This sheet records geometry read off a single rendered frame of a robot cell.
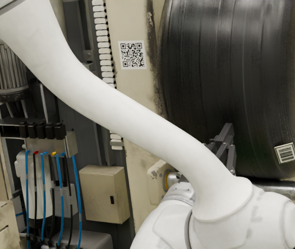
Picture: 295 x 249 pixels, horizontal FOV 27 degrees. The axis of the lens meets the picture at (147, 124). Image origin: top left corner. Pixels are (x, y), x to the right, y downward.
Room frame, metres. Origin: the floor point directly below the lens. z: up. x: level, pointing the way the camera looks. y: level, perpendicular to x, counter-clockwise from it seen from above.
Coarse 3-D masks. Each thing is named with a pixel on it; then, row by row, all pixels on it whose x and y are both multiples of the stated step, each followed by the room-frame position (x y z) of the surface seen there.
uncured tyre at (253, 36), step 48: (192, 0) 1.35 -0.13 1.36; (240, 0) 1.29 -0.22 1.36; (288, 0) 1.28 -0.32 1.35; (192, 48) 1.30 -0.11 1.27; (240, 48) 1.24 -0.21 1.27; (288, 48) 1.25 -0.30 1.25; (192, 96) 1.29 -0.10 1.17; (240, 96) 1.23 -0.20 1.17; (288, 96) 1.24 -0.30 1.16; (240, 144) 1.27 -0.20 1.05
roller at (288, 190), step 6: (168, 174) 1.49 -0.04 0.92; (174, 174) 1.47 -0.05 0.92; (168, 180) 1.47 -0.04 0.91; (174, 180) 1.46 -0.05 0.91; (252, 180) 1.38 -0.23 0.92; (258, 180) 1.37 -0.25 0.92; (264, 180) 1.37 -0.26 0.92; (270, 180) 1.36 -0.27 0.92; (276, 180) 1.36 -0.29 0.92; (282, 180) 1.35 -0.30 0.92; (168, 186) 1.47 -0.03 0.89; (258, 186) 1.36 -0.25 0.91; (264, 186) 1.35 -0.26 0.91; (270, 186) 1.34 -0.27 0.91; (276, 186) 1.34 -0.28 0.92; (282, 186) 1.33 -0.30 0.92; (288, 186) 1.33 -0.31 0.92; (294, 186) 1.32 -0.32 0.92; (276, 192) 1.33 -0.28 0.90; (282, 192) 1.33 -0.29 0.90; (288, 192) 1.32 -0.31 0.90; (294, 192) 1.31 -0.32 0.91; (294, 198) 1.32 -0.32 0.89
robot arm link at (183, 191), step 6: (174, 186) 1.04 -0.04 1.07; (180, 186) 1.04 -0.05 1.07; (186, 186) 1.03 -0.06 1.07; (168, 192) 1.04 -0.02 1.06; (174, 192) 1.02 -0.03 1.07; (180, 192) 1.02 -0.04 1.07; (186, 192) 1.01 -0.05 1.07; (192, 192) 1.02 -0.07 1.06; (168, 198) 1.01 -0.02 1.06; (174, 198) 1.00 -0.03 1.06; (180, 198) 1.00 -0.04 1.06; (186, 198) 1.00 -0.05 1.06; (192, 198) 1.00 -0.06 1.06; (192, 204) 0.99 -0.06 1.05
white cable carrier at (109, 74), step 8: (96, 0) 1.64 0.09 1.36; (104, 0) 1.63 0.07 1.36; (96, 8) 1.64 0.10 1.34; (104, 8) 1.63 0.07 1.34; (96, 16) 1.64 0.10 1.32; (104, 16) 1.63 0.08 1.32; (104, 24) 1.63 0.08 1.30; (96, 32) 1.64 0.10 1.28; (104, 32) 1.63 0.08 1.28; (104, 40) 1.63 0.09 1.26; (104, 48) 1.63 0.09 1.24; (104, 56) 1.64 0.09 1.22; (112, 56) 1.64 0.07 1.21; (104, 64) 1.64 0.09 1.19; (112, 64) 1.65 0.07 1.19; (104, 72) 1.64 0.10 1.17; (112, 72) 1.63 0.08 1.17; (104, 80) 1.64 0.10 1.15; (112, 80) 1.63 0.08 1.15; (112, 136) 1.64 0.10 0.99; (120, 136) 1.63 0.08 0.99
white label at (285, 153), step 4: (288, 144) 1.24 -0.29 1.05; (292, 144) 1.24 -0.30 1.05; (276, 148) 1.24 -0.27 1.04; (280, 148) 1.25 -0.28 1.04; (284, 148) 1.25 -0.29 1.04; (288, 148) 1.25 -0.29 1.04; (292, 148) 1.25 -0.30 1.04; (276, 152) 1.25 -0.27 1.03; (280, 152) 1.25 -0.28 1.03; (284, 152) 1.25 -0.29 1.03; (288, 152) 1.25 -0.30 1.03; (292, 152) 1.25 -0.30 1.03; (280, 156) 1.26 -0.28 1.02; (284, 156) 1.26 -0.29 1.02; (288, 156) 1.26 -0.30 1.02; (292, 156) 1.26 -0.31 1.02; (280, 160) 1.27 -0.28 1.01; (284, 160) 1.27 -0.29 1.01; (288, 160) 1.27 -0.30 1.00; (292, 160) 1.27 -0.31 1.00
